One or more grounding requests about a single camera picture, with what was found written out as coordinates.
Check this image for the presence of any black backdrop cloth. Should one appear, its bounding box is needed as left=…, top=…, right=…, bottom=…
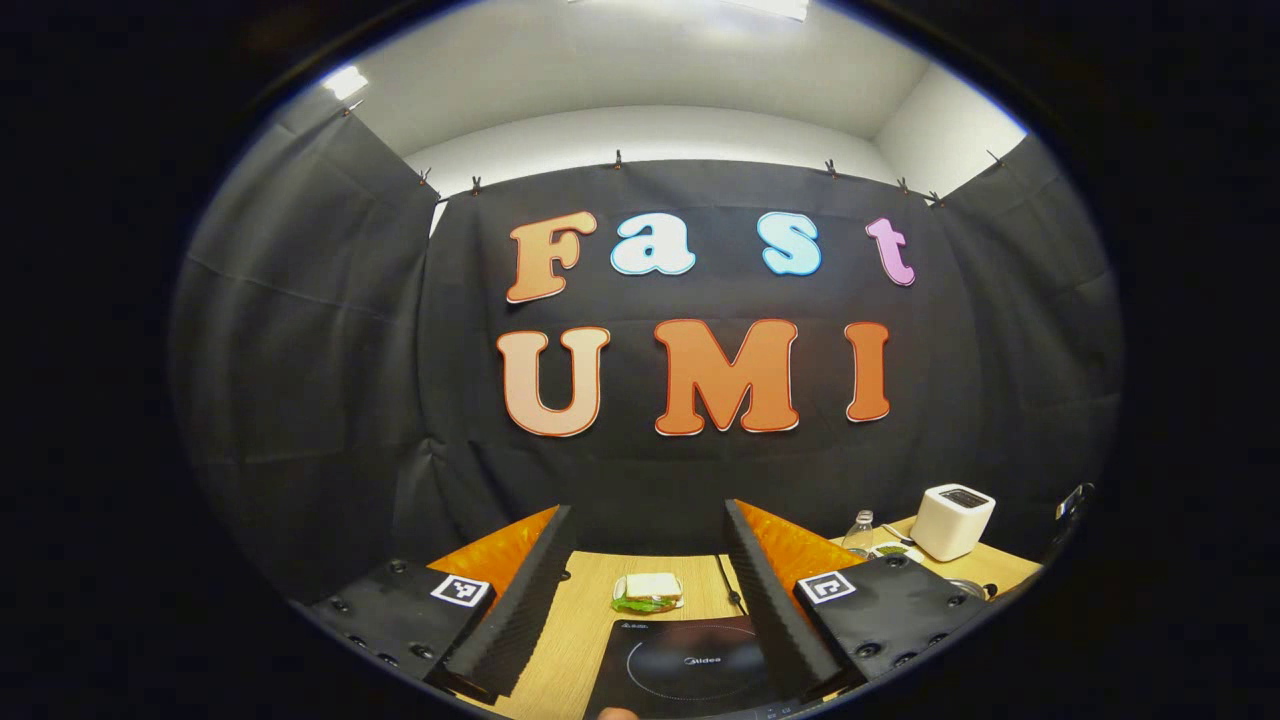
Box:
left=168, top=85, right=1123, bottom=611

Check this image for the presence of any black induction cooktop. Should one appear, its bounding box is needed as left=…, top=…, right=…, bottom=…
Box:
left=585, top=615, right=801, bottom=719

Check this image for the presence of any white toaster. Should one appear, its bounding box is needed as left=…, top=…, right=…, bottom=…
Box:
left=910, top=484, right=997, bottom=563

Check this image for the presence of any sandwich with lettuce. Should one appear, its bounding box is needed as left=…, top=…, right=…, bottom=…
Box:
left=612, top=572, right=686, bottom=615

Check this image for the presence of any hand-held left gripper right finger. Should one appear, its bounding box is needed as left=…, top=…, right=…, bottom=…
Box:
left=722, top=499, right=1001, bottom=701

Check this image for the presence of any black power cable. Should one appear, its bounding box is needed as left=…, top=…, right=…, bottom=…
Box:
left=714, top=553, right=749, bottom=616

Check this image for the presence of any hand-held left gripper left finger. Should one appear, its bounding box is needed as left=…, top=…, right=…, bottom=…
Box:
left=290, top=505, right=578, bottom=706

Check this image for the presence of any row of backdrop clips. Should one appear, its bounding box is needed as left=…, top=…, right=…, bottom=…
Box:
left=340, top=98, right=1006, bottom=209

